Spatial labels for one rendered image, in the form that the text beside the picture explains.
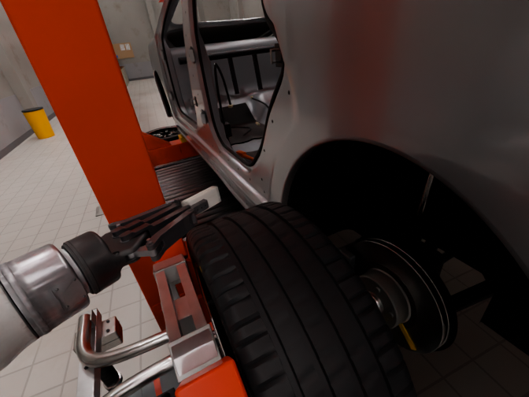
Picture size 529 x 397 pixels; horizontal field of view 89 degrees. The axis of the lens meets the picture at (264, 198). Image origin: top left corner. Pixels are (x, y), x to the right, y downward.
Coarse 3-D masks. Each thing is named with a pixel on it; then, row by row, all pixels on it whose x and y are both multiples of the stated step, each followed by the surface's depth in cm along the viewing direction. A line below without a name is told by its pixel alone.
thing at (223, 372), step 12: (228, 360) 34; (204, 372) 34; (216, 372) 32; (228, 372) 33; (180, 384) 33; (192, 384) 32; (204, 384) 32; (216, 384) 32; (228, 384) 32; (240, 384) 32; (180, 396) 31; (192, 396) 31; (204, 396) 31; (216, 396) 31; (228, 396) 32; (240, 396) 32
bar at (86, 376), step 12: (96, 312) 64; (96, 324) 61; (96, 336) 59; (96, 348) 57; (84, 372) 52; (96, 372) 53; (84, 384) 50; (96, 384) 51; (84, 396) 49; (96, 396) 49
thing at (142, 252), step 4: (148, 240) 35; (160, 244) 35; (140, 248) 35; (144, 248) 35; (156, 248) 34; (160, 248) 35; (136, 252) 34; (140, 252) 34; (144, 252) 34; (148, 252) 34; (152, 252) 34; (156, 252) 34; (128, 256) 34; (132, 256) 35; (136, 256) 35; (140, 256) 35; (144, 256) 35; (148, 256) 35; (152, 256) 34
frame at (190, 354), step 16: (176, 256) 57; (160, 272) 54; (176, 272) 55; (160, 288) 50; (176, 288) 80; (192, 288) 49; (192, 304) 46; (176, 320) 44; (176, 336) 42; (192, 336) 41; (208, 336) 41; (176, 352) 39; (192, 352) 39; (208, 352) 40; (176, 368) 38; (192, 368) 39
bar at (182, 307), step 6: (174, 300) 51; (180, 300) 51; (186, 300) 51; (180, 306) 50; (186, 306) 50; (180, 312) 49; (186, 312) 49; (180, 318) 48; (186, 318) 48; (192, 318) 49; (180, 324) 48; (186, 324) 49; (192, 324) 49; (186, 330) 49; (192, 330) 50
